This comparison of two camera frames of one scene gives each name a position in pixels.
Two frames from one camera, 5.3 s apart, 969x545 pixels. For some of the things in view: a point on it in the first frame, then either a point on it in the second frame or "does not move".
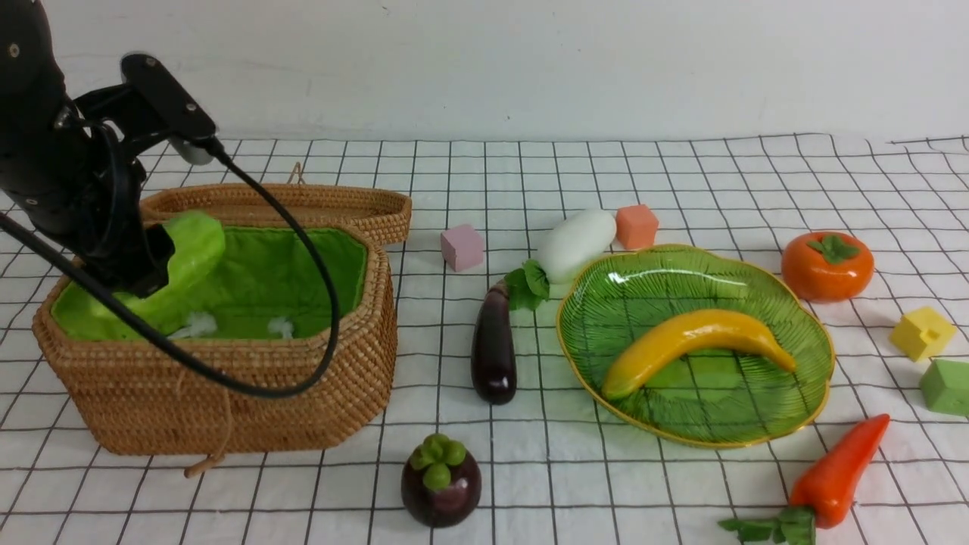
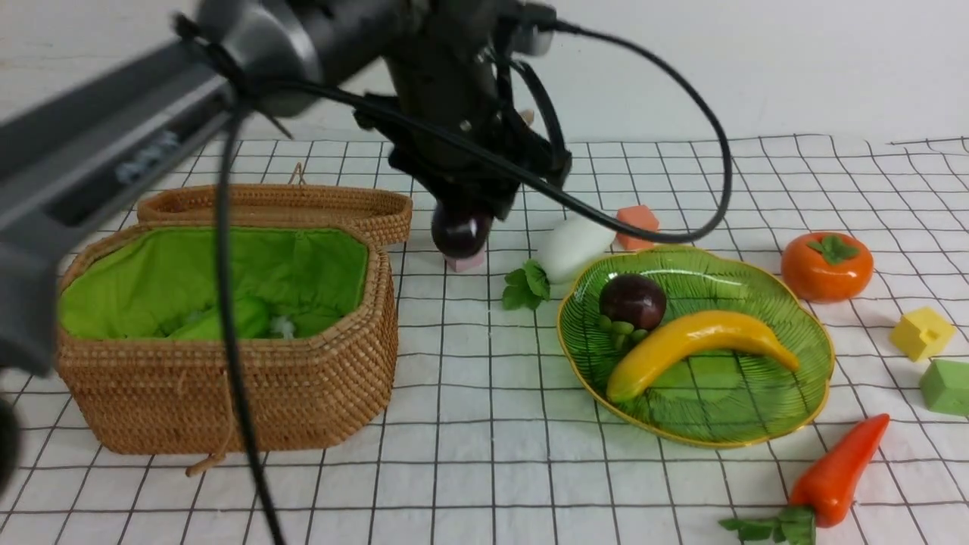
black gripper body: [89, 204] to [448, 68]
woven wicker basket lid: [382, 211] does not move
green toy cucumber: [199, 243] to [250, 319]
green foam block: [945, 387] does not move
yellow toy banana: [693, 331] does not move
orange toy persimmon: [825, 267] does not move
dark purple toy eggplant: [493, 346] to [459, 233]
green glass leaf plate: [721, 397] does not move
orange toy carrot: [824, 490] does not move
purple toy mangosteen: [440, 482] to [634, 298]
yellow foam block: [920, 334] does not move
